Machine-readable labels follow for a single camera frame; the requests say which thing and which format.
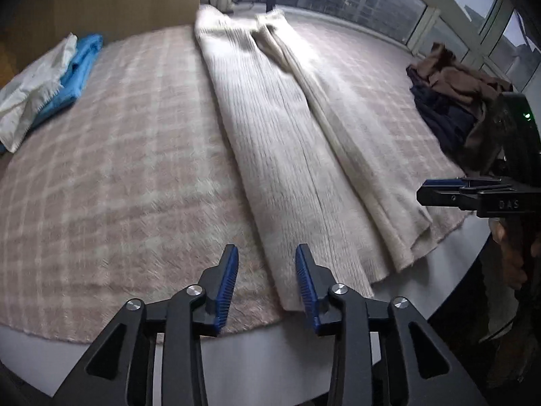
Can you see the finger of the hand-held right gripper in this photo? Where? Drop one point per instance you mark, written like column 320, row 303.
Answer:
column 443, row 198
column 443, row 183

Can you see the blue striped folded garment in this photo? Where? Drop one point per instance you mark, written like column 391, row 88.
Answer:
column 80, row 72

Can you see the pile of brown dark clothes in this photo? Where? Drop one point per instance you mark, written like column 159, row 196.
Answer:
column 456, row 80

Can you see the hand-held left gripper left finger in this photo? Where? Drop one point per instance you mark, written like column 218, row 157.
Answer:
column 226, row 287

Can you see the light wood headboard panel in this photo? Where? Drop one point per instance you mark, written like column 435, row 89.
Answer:
column 105, row 0

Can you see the pink plaid blanket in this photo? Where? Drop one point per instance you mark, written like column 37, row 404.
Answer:
column 105, row 177

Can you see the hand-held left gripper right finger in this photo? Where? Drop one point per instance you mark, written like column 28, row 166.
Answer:
column 306, row 292

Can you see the cream knit pants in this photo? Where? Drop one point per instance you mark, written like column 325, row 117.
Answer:
column 274, row 135

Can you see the person's right hand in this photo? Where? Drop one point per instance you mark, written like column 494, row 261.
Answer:
column 507, row 258

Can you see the grey cloth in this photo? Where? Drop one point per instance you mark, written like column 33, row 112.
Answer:
column 501, row 308

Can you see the white folded garment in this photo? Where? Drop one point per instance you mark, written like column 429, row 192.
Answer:
column 25, row 93

